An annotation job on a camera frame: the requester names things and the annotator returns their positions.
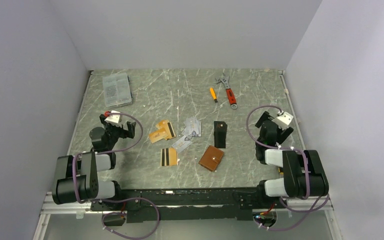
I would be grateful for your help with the brown leather card holder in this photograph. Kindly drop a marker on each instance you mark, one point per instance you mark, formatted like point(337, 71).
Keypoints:
point(211, 158)

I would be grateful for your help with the gold card stack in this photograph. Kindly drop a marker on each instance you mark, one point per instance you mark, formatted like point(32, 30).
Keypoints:
point(165, 131)

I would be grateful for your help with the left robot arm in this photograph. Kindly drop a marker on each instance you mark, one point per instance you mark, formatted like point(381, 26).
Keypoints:
point(76, 176)

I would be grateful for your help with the gold card with stripes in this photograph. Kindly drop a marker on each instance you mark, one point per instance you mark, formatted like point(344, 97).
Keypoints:
point(168, 157)

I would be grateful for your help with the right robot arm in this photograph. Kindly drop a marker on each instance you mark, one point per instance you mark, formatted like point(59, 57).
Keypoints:
point(302, 174)

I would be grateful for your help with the black card wallet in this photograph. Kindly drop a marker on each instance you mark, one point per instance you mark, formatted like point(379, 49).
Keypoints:
point(220, 134)

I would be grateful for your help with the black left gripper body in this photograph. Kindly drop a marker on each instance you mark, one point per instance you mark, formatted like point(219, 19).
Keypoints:
point(114, 133)

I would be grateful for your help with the red adjustable wrench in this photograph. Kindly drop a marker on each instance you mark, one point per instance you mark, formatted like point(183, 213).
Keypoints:
point(225, 80)

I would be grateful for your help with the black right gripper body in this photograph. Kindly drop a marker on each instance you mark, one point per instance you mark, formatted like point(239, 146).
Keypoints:
point(265, 116)

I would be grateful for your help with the orange handle screwdriver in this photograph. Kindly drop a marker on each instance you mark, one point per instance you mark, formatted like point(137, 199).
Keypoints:
point(214, 96)

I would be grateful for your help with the clear plastic parts box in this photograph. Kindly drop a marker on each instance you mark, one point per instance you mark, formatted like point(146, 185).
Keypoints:
point(117, 90)

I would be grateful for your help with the black aluminium base frame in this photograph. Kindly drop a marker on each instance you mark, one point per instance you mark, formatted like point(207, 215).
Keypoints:
point(140, 205)

